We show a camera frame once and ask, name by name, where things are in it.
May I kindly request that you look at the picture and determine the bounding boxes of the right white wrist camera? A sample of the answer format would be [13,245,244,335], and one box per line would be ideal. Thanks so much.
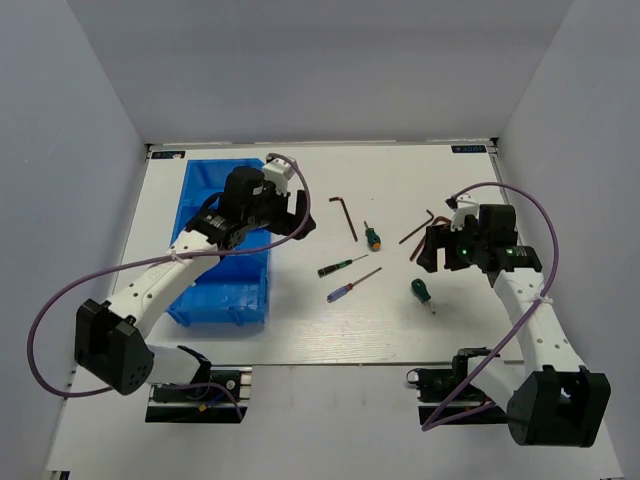
[445,193,479,232]

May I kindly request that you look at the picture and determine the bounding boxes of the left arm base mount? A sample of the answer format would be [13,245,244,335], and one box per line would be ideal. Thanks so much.
[145,367,252,424]

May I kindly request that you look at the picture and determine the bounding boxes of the right blue corner label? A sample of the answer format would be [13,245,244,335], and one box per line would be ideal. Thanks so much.
[451,145,487,154]

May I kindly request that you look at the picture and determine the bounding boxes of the green orange stubby screwdriver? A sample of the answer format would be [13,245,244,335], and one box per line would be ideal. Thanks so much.
[364,221,382,251]

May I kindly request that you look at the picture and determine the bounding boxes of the blue corner label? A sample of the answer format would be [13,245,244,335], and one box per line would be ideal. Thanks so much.
[151,150,186,159]
[451,145,487,154]

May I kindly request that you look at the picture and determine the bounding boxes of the brown hex key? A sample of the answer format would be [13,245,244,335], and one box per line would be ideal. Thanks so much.
[398,209,435,245]
[328,196,358,243]
[409,216,451,262]

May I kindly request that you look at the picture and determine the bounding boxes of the left blue corner label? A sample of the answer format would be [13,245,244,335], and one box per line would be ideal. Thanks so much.
[151,150,186,159]

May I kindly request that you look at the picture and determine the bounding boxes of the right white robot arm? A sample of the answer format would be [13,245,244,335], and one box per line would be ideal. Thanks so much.
[416,195,611,448]

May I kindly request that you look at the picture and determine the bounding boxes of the dark green stubby screwdriver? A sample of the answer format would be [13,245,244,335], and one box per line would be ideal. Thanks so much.
[411,278,435,314]

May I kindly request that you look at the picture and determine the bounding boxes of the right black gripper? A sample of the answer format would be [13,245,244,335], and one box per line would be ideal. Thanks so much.
[417,218,488,273]

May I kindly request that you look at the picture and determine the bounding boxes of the blue plastic bin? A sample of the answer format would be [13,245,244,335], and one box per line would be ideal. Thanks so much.
[165,158,274,329]

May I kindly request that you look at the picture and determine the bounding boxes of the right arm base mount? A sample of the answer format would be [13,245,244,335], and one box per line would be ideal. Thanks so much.
[405,348,516,426]

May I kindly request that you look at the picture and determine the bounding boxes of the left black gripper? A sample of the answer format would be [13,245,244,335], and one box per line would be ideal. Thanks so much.
[243,179,317,240]

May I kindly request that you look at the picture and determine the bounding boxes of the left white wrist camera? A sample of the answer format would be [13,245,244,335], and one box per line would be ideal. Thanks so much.
[262,154,296,197]

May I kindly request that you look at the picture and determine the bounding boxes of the blue red screwdriver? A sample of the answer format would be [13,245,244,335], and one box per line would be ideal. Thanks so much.
[326,267,382,303]

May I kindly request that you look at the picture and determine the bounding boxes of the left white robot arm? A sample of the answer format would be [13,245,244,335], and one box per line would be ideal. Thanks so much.
[74,154,315,399]

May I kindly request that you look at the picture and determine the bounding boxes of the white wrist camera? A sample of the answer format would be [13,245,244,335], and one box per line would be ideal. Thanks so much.
[262,154,296,197]
[445,193,479,232]

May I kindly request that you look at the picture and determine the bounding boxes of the black green precision screwdriver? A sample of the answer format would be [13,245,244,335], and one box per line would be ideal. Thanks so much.
[317,254,367,278]

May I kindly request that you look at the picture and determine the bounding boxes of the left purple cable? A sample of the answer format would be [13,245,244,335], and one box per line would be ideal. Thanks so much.
[26,151,314,399]

